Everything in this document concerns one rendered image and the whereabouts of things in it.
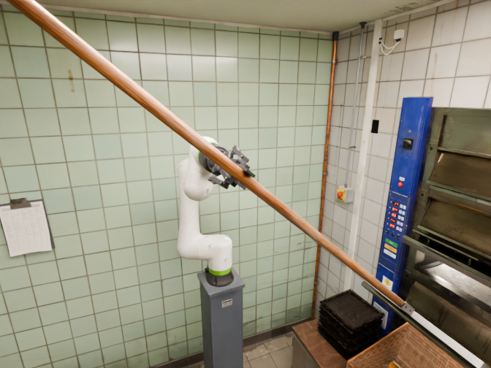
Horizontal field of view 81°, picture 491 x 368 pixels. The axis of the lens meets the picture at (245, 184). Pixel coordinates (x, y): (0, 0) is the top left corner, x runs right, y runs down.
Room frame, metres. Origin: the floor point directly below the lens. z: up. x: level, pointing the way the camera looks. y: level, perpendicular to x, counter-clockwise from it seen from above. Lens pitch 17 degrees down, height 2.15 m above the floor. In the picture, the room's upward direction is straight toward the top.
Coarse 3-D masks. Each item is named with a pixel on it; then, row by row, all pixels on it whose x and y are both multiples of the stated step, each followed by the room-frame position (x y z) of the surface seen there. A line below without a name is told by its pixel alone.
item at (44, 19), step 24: (24, 0) 0.54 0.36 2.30; (48, 24) 0.55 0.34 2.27; (72, 48) 0.56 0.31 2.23; (120, 72) 0.59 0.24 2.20; (144, 96) 0.60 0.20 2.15; (168, 120) 0.62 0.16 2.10; (192, 144) 0.65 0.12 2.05; (240, 168) 0.70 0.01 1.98; (264, 192) 0.71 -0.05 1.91; (288, 216) 0.74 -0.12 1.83; (384, 288) 0.91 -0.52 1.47
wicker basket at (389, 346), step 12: (408, 324) 1.41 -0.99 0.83; (396, 336) 1.39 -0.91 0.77; (408, 336) 1.40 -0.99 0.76; (420, 336) 1.35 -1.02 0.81; (372, 348) 1.31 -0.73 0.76; (384, 348) 1.35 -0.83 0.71; (396, 348) 1.39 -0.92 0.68; (408, 348) 1.36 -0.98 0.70; (420, 348) 1.32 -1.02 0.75; (432, 348) 1.27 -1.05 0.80; (360, 360) 1.28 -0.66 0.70; (372, 360) 1.32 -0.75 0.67; (384, 360) 1.36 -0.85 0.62; (396, 360) 1.39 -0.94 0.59; (408, 360) 1.34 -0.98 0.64; (420, 360) 1.29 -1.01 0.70; (432, 360) 1.25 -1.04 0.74; (444, 360) 1.21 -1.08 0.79
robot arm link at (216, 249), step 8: (208, 240) 1.33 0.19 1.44; (216, 240) 1.32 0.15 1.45; (224, 240) 1.33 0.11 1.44; (200, 248) 1.31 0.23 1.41; (208, 248) 1.30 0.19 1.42; (216, 248) 1.29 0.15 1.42; (224, 248) 1.30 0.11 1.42; (200, 256) 1.30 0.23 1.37; (208, 256) 1.30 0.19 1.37; (216, 256) 1.29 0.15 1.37; (224, 256) 1.30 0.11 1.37; (208, 264) 1.33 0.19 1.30; (216, 264) 1.29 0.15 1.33; (224, 264) 1.30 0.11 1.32; (216, 272) 1.29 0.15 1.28; (224, 272) 1.30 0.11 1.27
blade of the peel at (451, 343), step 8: (416, 320) 0.95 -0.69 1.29; (424, 320) 0.94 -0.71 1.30; (432, 328) 0.90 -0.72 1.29; (440, 336) 0.87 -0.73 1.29; (448, 336) 0.85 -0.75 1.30; (448, 344) 0.84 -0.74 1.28; (456, 344) 0.82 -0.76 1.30; (464, 352) 0.79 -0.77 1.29; (472, 360) 0.76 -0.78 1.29; (480, 360) 0.75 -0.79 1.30
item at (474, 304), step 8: (416, 272) 1.46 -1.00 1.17; (424, 272) 1.44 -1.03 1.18; (424, 280) 1.41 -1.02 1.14; (432, 280) 1.37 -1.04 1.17; (440, 280) 1.36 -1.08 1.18; (440, 288) 1.33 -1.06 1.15; (448, 288) 1.29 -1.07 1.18; (456, 288) 1.29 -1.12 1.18; (456, 296) 1.25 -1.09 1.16; (464, 296) 1.23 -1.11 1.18; (472, 296) 1.23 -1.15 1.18; (464, 304) 1.21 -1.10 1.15; (472, 304) 1.18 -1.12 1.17; (480, 304) 1.17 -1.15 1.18; (480, 312) 1.14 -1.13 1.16; (488, 312) 1.12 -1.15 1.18; (488, 320) 1.11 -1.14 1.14
